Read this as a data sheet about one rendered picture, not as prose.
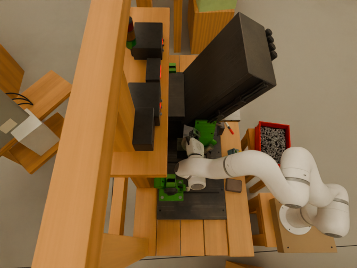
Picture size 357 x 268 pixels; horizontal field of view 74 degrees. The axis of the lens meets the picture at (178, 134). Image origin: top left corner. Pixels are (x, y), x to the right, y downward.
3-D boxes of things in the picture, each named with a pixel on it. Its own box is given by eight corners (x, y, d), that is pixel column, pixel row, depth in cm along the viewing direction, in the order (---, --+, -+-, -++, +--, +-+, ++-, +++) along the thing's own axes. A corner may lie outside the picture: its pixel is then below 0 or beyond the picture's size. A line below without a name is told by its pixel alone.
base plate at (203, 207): (214, 74, 189) (214, 72, 187) (226, 219, 143) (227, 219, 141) (161, 73, 188) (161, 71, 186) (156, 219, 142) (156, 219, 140)
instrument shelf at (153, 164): (169, 14, 128) (169, 7, 124) (167, 177, 90) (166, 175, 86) (123, 13, 127) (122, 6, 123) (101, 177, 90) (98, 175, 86)
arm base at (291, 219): (304, 199, 144) (322, 192, 127) (316, 232, 135) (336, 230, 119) (274, 202, 142) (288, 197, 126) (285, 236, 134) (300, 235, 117)
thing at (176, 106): (183, 103, 174) (184, 73, 143) (183, 141, 162) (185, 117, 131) (158, 102, 174) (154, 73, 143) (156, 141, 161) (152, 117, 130)
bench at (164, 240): (213, 109, 277) (229, 55, 197) (223, 250, 215) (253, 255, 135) (153, 108, 276) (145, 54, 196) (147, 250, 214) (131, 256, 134)
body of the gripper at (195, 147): (207, 160, 121) (205, 143, 129) (194, 152, 116) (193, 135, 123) (196, 166, 125) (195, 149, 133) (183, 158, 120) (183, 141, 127)
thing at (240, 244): (226, 65, 209) (229, 53, 195) (247, 255, 147) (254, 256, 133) (210, 65, 209) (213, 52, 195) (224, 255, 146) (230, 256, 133)
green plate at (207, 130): (210, 133, 148) (214, 110, 131) (211, 144, 143) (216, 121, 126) (192, 133, 148) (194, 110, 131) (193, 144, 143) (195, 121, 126)
